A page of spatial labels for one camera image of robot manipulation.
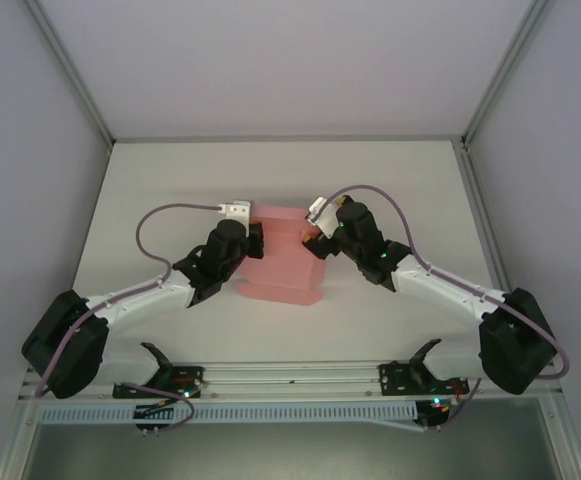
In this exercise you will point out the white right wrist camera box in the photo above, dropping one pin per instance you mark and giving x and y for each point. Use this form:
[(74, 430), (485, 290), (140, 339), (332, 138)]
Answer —
[(326, 217)]

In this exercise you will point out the aluminium mounting rail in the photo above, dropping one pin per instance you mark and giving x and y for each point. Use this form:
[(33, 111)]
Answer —
[(290, 375)]

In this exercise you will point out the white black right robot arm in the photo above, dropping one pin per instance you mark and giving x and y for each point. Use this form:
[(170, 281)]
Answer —
[(445, 290)]

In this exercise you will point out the grey metal sheet panel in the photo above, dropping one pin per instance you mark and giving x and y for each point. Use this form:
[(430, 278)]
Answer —
[(290, 455)]

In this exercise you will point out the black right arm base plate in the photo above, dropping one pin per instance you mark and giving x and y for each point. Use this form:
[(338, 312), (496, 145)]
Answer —
[(395, 380)]

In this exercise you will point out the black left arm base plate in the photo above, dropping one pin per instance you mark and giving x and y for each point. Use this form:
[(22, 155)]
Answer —
[(185, 377)]

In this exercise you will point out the pink paper box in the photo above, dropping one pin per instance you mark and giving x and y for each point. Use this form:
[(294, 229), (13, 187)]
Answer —
[(285, 260)]

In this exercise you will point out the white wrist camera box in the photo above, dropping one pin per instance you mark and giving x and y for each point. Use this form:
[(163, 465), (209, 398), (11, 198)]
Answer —
[(235, 210), (326, 217)]

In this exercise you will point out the aluminium side rail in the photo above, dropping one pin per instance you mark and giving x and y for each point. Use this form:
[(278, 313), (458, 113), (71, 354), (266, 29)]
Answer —
[(480, 210)]

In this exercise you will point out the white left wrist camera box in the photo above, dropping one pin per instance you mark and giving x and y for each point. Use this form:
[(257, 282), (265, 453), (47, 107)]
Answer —
[(235, 210)]

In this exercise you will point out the aluminium frame post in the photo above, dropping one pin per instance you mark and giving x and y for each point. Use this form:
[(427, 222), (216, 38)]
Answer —
[(77, 80), (500, 70)]

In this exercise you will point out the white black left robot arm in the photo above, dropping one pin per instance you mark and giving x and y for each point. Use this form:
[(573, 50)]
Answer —
[(135, 300)]

